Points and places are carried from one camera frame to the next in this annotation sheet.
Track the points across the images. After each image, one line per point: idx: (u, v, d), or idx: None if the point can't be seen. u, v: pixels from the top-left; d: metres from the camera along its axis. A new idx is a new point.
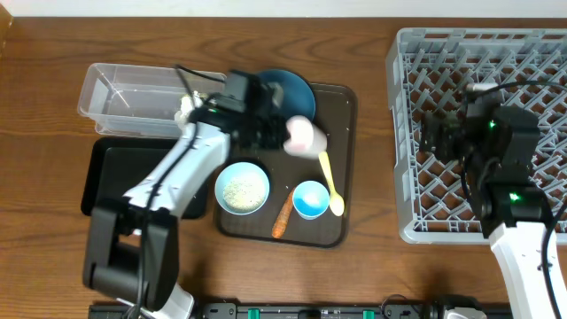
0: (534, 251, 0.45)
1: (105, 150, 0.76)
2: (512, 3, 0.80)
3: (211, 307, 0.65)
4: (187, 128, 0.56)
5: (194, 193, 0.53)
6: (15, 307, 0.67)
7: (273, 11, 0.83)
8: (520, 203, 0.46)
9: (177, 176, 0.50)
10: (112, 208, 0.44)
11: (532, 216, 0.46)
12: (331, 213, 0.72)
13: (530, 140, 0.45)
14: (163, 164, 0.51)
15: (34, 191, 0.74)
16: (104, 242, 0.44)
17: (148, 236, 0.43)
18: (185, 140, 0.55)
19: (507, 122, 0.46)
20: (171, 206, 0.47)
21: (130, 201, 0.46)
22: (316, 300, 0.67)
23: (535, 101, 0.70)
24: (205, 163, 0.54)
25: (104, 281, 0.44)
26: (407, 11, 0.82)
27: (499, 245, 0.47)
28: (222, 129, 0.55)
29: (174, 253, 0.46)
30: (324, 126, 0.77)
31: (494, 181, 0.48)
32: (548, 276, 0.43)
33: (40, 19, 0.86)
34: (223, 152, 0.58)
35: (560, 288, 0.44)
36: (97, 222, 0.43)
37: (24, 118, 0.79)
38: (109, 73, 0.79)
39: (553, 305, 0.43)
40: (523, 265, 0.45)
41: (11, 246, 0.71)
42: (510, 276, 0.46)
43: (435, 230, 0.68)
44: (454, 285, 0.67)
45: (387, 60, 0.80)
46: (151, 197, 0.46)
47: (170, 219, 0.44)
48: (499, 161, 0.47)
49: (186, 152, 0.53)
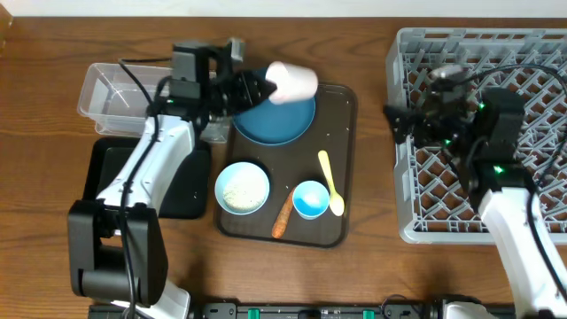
0: (519, 210, 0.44)
1: (105, 150, 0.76)
2: (512, 3, 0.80)
3: (211, 307, 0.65)
4: (146, 122, 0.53)
5: (166, 184, 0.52)
6: (15, 307, 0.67)
7: (273, 10, 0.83)
8: (505, 175, 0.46)
9: (146, 171, 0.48)
10: (87, 211, 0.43)
11: (516, 185, 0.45)
12: (331, 213, 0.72)
13: (516, 120, 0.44)
14: (130, 161, 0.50)
15: (34, 191, 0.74)
16: (86, 246, 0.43)
17: (128, 232, 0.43)
18: (147, 135, 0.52)
19: (495, 104, 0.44)
20: (146, 200, 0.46)
21: (104, 202, 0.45)
22: (316, 300, 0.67)
23: (535, 101, 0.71)
24: (173, 155, 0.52)
25: (94, 284, 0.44)
26: (407, 10, 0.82)
27: (487, 211, 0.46)
28: (184, 118, 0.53)
29: (158, 245, 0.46)
30: (324, 126, 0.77)
31: (480, 159, 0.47)
32: (536, 231, 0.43)
33: (39, 19, 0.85)
34: (190, 141, 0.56)
35: (548, 244, 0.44)
36: (75, 229, 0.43)
37: (24, 118, 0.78)
38: (108, 72, 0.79)
39: (544, 258, 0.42)
40: (510, 224, 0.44)
41: (11, 246, 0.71)
42: (500, 235, 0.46)
43: (435, 230, 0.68)
44: (454, 285, 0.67)
45: (387, 60, 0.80)
46: (123, 194, 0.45)
47: (147, 211, 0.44)
48: (487, 141, 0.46)
49: (151, 146, 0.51)
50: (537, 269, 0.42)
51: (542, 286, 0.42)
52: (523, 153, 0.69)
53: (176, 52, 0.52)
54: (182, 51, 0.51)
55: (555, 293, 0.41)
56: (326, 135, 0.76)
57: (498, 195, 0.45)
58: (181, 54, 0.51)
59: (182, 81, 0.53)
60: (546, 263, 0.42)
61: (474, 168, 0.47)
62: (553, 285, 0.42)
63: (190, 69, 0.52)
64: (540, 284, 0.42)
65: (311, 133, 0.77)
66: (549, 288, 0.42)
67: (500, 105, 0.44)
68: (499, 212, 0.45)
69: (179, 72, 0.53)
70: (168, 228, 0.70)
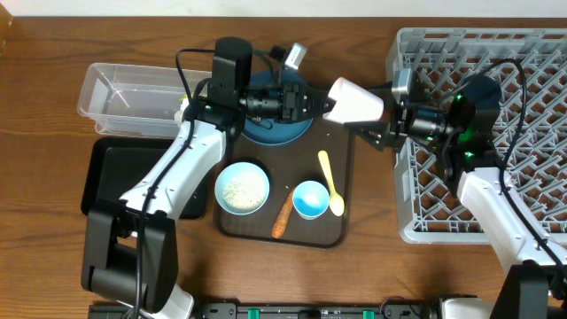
0: (493, 182, 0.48)
1: (105, 150, 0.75)
2: (511, 4, 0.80)
3: (211, 307, 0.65)
4: (182, 126, 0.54)
5: (190, 195, 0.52)
6: (15, 307, 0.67)
7: (274, 10, 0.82)
8: (477, 159, 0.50)
9: (174, 178, 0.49)
10: (108, 211, 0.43)
11: (487, 165, 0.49)
12: (331, 213, 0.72)
13: (490, 116, 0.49)
14: (161, 163, 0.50)
15: (34, 192, 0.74)
16: (101, 246, 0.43)
17: (145, 239, 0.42)
18: (180, 138, 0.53)
19: (470, 101, 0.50)
20: (167, 208, 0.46)
21: (128, 204, 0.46)
22: (316, 300, 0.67)
23: (536, 101, 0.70)
24: (201, 163, 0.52)
25: (104, 283, 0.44)
26: (407, 11, 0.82)
27: (466, 191, 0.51)
28: (219, 127, 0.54)
29: (172, 252, 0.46)
30: (323, 127, 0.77)
31: (456, 149, 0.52)
32: (508, 198, 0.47)
33: (40, 19, 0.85)
34: (221, 151, 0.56)
35: (524, 208, 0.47)
36: (94, 227, 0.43)
37: (25, 118, 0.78)
38: (109, 72, 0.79)
39: (521, 219, 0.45)
40: (487, 195, 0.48)
41: (11, 247, 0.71)
42: (481, 210, 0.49)
43: (435, 230, 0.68)
44: (454, 285, 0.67)
45: (387, 60, 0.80)
46: (146, 199, 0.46)
47: (167, 221, 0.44)
48: (462, 132, 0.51)
49: (182, 152, 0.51)
50: (515, 228, 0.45)
51: (523, 241, 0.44)
52: (522, 153, 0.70)
53: (218, 58, 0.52)
54: (224, 58, 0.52)
55: (536, 247, 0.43)
56: (326, 135, 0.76)
57: (471, 174, 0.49)
58: (223, 60, 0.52)
59: (221, 86, 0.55)
60: (522, 221, 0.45)
61: (449, 157, 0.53)
62: (532, 239, 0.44)
63: (229, 76, 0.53)
64: (521, 241, 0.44)
65: (312, 133, 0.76)
66: (530, 242, 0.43)
67: (477, 99, 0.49)
68: (473, 185, 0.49)
69: (219, 77, 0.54)
70: None
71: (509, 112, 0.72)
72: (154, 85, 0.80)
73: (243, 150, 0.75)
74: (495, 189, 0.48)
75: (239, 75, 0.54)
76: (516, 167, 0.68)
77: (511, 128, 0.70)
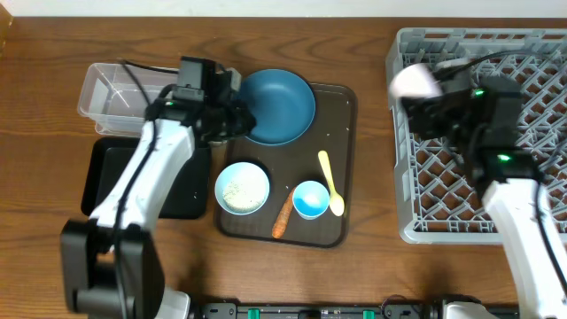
0: (527, 204, 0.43)
1: (105, 150, 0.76)
2: (511, 4, 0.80)
3: (211, 307, 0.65)
4: (145, 128, 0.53)
5: (165, 195, 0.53)
6: (15, 307, 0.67)
7: (274, 10, 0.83)
8: (511, 164, 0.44)
9: (142, 183, 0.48)
10: (80, 232, 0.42)
11: (524, 175, 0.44)
12: (331, 213, 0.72)
13: (514, 103, 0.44)
14: (128, 169, 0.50)
15: (34, 192, 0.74)
16: (80, 268, 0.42)
17: (121, 254, 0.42)
18: (144, 142, 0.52)
19: (493, 88, 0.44)
20: (141, 219, 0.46)
21: (99, 221, 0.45)
22: (316, 300, 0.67)
23: (535, 101, 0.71)
24: (171, 163, 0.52)
25: (90, 303, 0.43)
26: (407, 11, 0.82)
27: (493, 204, 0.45)
28: (183, 123, 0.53)
29: (154, 264, 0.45)
30: (323, 127, 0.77)
31: (483, 147, 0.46)
32: (542, 228, 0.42)
33: (40, 19, 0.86)
34: (190, 147, 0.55)
35: (555, 238, 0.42)
36: (67, 250, 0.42)
37: (24, 118, 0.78)
38: (109, 72, 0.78)
39: (553, 261, 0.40)
40: (517, 218, 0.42)
41: (11, 247, 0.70)
42: (506, 231, 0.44)
43: (435, 230, 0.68)
44: (454, 285, 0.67)
45: (387, 60, 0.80)
46: (118, 213, 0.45)
47: (142, 233, 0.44)
48: (488, 127, 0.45)
49: (149, 155, 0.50)
50: (544, 270, 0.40)
51: (548, 288, 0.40)
52: None
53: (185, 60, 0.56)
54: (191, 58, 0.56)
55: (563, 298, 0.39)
56: (326, 135, 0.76)
57: (504, 186, 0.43)
58: (190, 62, 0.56)
59: (185, 87, 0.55)
60: (553, 265, 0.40)
61: (477, 157, 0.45)
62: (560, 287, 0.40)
63: (194, 76, 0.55)
64: (547, 287, 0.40)
65: (311, 133, 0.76)
66: (556, 291, 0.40)
67: (497, 87, 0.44)
68: (504, 203, 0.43)
69: (183, 78, 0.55)
70: (168, 228, 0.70)
71: None
72: (154, 84, 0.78)
73: (244, 151, 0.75)
74: (530, 214, 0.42)
75: (205, 77, 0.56)
76: None
77: None
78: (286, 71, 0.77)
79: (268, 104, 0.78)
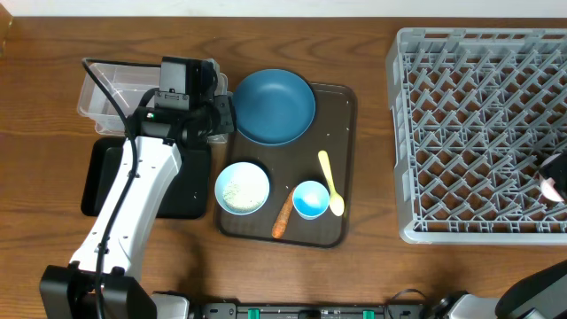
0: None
1: (105, 150, 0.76)
2: (512, 3, 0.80)
3: (211, 308, 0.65)
4: (126, 151, 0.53)
5: (152, 216, 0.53)
6: (15, 307, 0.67)
7: (273, 11, 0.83)
8: None
9: (125, 216, 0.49)
10: (58, 279, 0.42)
11: None
12: (331, 213, 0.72)
13: None
14: (111, 200, 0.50)
15: (34, 192, 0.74)
16: (63, 309, 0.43)
17: (104, 300, 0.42)
18: (126, 167, 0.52)
19: None
20: (124, 260, 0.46)
21: (80, 266, 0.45)
22: (316, 300, 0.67)
23: (535, 102, 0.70)
24: (155, 187, 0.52)
25: None
26: (407, 11, 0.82)
27: None
28: (166, 140, 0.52)
29: (142, 299, 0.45)
30: (323, 127, 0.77)
31: None
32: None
33: (41, 19, 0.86)
34: (176, 164, 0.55)
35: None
36: (48, 296, 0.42)
37: (25, 119, 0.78)
38: (109, 73, 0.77)
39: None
40: None
41: (11, 247, 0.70)
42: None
43: (435, 230, 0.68)
44: (454, 284, 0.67)
45: (387, 60, 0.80)
46: (100, 254, 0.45)
47: (127, 279, 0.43)
48: None
49: (129, 182, 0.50)
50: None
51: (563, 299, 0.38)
52: (522, 153, 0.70)
53: (168, 62, 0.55)
54: (174, 61, 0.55)
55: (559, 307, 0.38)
56: (326, 135, 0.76)
57: None
58: (172, 63, 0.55)
59: (169, 92, 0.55)
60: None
61: None
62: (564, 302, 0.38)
63: (178, 80, 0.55)
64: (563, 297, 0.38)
65: (312, 133, 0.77)
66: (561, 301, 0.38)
67: None
68: None
69: (166, 82, 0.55)
70: (167, 228, 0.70)
71: (509, 112, 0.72)
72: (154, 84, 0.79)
73: (244, 150, 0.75)
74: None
75: (190, 80, 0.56)
76: (515, 167, 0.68)
77: (511, 128, 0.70)
78: (283, 71, 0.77)
79: (265, 105, 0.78)
